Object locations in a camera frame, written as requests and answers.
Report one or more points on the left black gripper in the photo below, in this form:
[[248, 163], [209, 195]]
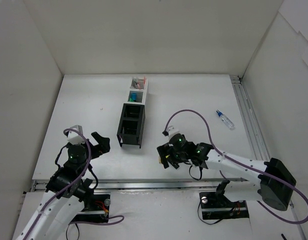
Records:
[[94, 146]]

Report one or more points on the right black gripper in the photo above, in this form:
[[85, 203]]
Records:
[[167, 155]]

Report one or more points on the blue cap highlighter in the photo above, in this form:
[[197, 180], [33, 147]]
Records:
[[134, 97]]

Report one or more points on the clear blue-tip glue bottle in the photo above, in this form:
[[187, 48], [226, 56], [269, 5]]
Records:
[[225, 120]]

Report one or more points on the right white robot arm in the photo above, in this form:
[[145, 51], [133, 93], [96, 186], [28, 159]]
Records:
[[273, 193]]

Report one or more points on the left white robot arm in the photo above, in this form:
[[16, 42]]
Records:
[[66, 193]]

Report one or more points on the black two-slot container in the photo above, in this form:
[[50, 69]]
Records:
[[131, 125]]

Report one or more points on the white two-slot container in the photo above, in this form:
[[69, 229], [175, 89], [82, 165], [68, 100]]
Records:
[[141, 93]]

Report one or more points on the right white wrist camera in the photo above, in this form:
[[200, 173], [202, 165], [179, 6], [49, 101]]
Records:
[[170, 131]]

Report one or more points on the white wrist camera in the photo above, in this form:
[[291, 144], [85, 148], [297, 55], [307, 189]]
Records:
[[170, 131], [73, 137]]

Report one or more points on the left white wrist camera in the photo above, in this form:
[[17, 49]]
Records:
[[73, 137]]

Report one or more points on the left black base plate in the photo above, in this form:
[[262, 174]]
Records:
[[96, 211]]

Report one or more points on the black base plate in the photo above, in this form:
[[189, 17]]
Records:
[[96, 211], [216, 208]]

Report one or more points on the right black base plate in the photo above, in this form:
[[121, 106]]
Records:
[[216, 208]]

